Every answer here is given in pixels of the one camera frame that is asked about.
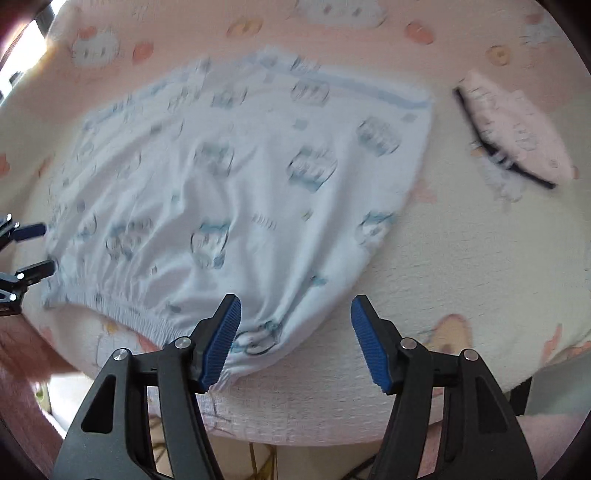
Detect folded pink cartoon garment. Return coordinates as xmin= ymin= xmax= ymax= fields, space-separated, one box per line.
xmin=455 ymin=88 xmax=557 ymax=189

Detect folded pink printed garment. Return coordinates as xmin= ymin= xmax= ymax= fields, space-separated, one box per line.
xmin=458 ymin=69 xmax=579 ymax=185

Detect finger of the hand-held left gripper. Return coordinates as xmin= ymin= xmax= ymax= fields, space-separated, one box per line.
xmin=0 ymin=213 xmax=48 ymax=252
xmin=0 ymin=260 xmax=57 ymax=317

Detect white blue printed shorts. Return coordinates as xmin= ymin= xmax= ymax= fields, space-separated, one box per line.
xmin=41 ymin=48 xmax=435 ymax=393

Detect pink cat print blanket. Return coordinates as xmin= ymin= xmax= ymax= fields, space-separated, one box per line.
xmin=0 ymin=0 xmax=591 ymax=448

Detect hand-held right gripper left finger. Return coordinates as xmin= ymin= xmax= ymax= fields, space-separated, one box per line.
xmin=54 ymin=293 xmax=243 ymax=480

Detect window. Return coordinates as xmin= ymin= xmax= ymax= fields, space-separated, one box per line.
xmin=0 ymin=7 xmax=62 ymax=108

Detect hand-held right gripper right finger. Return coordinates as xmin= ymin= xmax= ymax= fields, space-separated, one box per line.
xmin=350 ymin=295 xmax=539 ymax=480

